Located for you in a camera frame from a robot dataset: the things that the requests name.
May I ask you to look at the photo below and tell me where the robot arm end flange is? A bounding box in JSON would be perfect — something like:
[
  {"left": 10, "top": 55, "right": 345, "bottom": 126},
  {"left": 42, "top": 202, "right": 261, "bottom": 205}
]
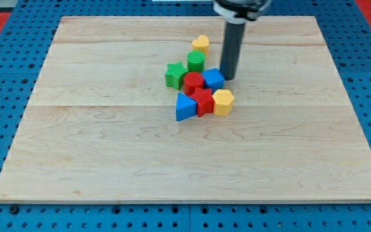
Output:
[{"left": 213, "top": 0, "right": 272, "bottom": 24}]

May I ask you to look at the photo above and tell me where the yellow heart block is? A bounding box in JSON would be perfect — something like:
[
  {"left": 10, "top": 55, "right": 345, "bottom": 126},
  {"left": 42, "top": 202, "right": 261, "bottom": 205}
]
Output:
[{"left": 191, "top": 35, "right": 209, "bottom": 57}]

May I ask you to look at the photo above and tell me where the blue triangle block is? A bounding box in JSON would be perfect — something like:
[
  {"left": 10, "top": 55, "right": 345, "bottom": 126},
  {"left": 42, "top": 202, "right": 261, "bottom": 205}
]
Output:
[{"left": 175, "top": 93, "right": 197, "bottom": 121}]

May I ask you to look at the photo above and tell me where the red star block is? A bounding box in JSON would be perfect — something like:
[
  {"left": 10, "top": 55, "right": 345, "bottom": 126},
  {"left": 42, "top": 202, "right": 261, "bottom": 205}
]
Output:
[{"left": 190, "top": 88, "right": 214, "bottom": 117}]

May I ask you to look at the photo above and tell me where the red cylinder block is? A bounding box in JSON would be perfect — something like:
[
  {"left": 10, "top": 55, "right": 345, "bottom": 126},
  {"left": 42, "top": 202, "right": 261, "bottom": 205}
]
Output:
[{"left": 184, "top": 72, "right": 204, "bottom": 96}]

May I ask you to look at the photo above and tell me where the yellow hexagon block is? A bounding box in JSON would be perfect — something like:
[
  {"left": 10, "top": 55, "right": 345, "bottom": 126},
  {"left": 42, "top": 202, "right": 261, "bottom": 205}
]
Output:
[{"left": 212, "top": 89, "right": 234, "bottom": 117}]

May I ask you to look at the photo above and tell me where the green star block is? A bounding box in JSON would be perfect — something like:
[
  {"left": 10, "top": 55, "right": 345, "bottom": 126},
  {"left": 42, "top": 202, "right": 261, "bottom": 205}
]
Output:
[{"left": 165, "top": 62, "right": 188, "bottom": 90}]

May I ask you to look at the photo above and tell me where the blue cube block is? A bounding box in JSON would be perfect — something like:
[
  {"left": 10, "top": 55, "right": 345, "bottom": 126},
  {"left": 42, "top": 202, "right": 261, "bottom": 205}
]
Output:
[{"left": 202, "top": 68, "right": 225, "bottom": 93}]

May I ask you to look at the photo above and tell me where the green cylinder block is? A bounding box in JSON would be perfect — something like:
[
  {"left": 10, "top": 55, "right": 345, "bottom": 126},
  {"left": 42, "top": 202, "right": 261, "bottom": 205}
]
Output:
[{"left": 187, "top": 50, "right": 205, "bottom": 73}]

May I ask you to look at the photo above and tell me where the light wooden board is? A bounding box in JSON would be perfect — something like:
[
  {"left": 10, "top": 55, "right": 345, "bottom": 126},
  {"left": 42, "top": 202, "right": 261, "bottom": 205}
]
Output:
[{"left": 0, "top": 16, "right": 371, "bottom": 204}]

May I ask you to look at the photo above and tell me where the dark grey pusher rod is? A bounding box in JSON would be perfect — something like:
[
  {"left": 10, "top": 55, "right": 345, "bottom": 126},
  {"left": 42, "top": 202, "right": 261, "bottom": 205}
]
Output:
[{"left": 220, "top": 22, "right": 245, "bottom": 81}]

